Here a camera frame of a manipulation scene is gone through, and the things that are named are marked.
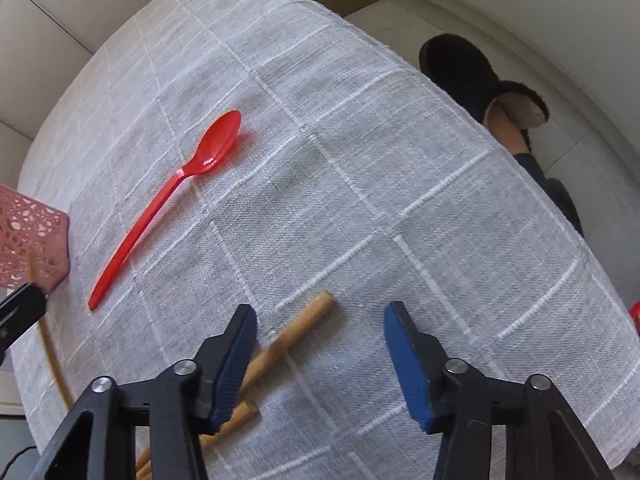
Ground black fuzzy slipper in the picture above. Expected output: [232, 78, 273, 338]
[419, 34, 550, 148]

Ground red plastic spoon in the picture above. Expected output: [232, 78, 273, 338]
[86, 109, 243, 312]

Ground pink perforated utensil holder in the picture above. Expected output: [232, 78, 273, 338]
[1, 185, 70, 292]

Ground snack packages in basket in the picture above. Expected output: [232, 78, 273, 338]
[629, 301, 640, 334]

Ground bamboo chopstick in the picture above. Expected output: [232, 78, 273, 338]
[136, 401, 259, 475]
[136, 462, 152, 480]
[234, 288, 338, 401]
[26, 252, 75, 411]

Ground grey checked tablecloth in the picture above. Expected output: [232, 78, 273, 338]
[17, 0, 639, 479]

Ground person's leg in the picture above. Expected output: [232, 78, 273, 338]
[487, 104, 584, 235]

